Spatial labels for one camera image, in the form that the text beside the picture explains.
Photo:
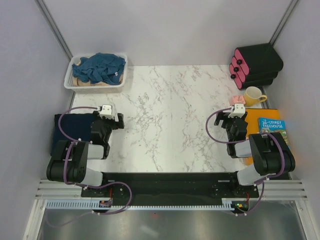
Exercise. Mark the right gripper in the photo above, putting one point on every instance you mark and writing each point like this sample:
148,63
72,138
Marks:
222,116

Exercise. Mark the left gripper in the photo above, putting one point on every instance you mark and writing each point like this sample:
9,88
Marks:
119,124

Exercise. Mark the blue t shirt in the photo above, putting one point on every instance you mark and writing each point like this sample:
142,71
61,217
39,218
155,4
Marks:
101,67

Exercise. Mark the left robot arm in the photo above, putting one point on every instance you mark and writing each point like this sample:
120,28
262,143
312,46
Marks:
69,162

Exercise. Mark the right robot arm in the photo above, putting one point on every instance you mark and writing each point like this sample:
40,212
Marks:
270,153

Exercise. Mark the pink cube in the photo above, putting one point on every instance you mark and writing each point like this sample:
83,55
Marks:
237,99

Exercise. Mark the orange folder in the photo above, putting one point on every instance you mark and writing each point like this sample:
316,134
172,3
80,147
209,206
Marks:
254,113

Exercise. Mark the yellow mug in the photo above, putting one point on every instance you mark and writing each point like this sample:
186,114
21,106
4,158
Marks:
253,95

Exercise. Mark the folded navy t shirt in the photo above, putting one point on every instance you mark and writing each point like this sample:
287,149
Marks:
74,125

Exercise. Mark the white plastic basket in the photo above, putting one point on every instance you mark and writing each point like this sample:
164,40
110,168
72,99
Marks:
69,80

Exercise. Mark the blue treehouse book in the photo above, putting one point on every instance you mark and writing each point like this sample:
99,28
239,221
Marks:
270,125

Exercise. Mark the beige t shirt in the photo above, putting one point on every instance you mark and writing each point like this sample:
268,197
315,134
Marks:
78,83

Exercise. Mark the black pink drawer unit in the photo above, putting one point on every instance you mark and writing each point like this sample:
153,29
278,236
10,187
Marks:
255,65

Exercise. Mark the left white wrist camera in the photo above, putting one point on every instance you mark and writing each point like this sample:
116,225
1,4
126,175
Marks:
108,111

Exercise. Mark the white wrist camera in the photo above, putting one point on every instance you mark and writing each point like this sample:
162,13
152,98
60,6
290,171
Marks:
108,111
238,110

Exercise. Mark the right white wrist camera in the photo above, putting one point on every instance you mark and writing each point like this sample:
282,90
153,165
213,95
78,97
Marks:
238,110

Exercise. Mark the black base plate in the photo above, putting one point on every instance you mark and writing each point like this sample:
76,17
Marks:
171,189

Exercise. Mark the white cable duct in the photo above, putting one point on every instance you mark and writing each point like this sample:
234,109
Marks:
95,204

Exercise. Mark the aluminium rail frame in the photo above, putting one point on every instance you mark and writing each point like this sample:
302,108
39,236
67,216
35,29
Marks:
277,190

